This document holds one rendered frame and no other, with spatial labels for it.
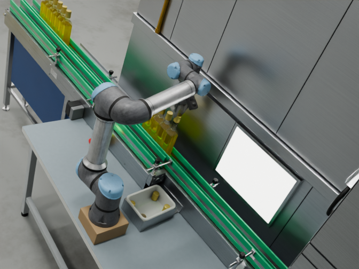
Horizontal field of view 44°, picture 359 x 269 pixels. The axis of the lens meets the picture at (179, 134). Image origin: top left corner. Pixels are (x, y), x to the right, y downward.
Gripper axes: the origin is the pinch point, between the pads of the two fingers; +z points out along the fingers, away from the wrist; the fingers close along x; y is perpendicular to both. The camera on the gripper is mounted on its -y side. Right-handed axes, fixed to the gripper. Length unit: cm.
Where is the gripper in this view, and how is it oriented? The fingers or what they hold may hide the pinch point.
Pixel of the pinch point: (178, 116)
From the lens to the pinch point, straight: 233.5
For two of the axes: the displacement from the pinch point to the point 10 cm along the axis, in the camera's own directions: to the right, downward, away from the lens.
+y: -6.1, -6.3, 4.8
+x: -7.4, 2.2, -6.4
